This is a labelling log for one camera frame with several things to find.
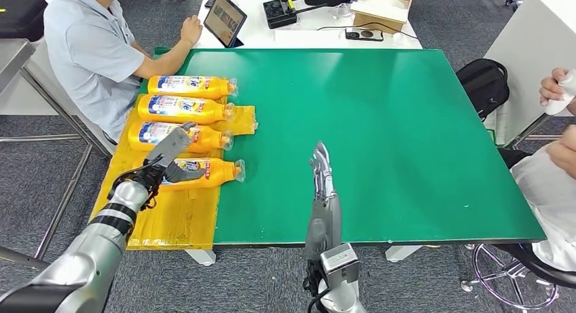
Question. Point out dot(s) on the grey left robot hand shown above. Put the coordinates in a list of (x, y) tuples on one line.
[(182, 172)]

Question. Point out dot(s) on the orange detergent bottle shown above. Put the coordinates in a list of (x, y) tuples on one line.
[(211, 87), (207, 142), (220, 174), (211, 111)]

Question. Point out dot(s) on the white cabinet with steel frame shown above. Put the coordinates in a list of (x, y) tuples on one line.
[(526, 45)]

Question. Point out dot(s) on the person's right hand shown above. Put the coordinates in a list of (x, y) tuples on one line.
[(191, 30)]

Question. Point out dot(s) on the black flat camera device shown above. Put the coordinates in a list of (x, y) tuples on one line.
[(364, 34)]

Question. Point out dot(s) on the person's right forearm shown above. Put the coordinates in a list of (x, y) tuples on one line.
[(166, 59)]

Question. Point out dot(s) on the white table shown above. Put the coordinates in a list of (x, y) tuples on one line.
[(310, 39)]

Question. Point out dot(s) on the green table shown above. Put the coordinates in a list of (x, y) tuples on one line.
[(427, 144)]

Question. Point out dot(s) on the white cylindrical object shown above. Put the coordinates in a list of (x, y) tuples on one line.
[(568, 93)]

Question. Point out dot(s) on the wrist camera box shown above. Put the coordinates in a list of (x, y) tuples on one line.
[(173, 144), (339, 261)]

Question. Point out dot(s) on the white foam sheet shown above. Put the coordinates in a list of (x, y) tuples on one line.
[(384, 8)]

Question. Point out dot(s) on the black router with antennas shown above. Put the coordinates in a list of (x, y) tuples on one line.
[(280, 12)]

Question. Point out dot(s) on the brown cardboard box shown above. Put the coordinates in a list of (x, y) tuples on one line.
[(379, 23)]

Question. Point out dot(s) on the person's hand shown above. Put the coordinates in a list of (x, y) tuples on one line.
[(552, 88), (564, 151)]

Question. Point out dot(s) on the yellow taped cardboard mat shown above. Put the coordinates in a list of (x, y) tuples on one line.
[(180, 216)]

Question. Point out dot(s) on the black backpack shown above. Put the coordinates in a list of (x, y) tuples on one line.
[(483, 86)]

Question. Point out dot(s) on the chrome chair base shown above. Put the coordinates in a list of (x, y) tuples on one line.
[(513, 275)]

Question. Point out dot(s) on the black hard case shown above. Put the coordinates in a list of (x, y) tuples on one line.
[(22, 16)]

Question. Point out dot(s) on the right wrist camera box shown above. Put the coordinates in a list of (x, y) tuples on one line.
[(339, 261)]

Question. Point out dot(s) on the black tablet on stand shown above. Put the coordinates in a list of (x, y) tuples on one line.
[(225, 19)]

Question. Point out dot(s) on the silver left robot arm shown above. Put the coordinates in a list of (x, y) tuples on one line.
[(90, 248)]

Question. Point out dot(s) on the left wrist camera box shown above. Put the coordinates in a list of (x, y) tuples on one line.
[(173, 144)]

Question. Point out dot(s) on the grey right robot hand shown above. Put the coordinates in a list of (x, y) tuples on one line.
[(325, 212)]

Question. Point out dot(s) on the person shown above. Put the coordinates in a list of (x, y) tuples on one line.
[(85, 54), (549, 203)]

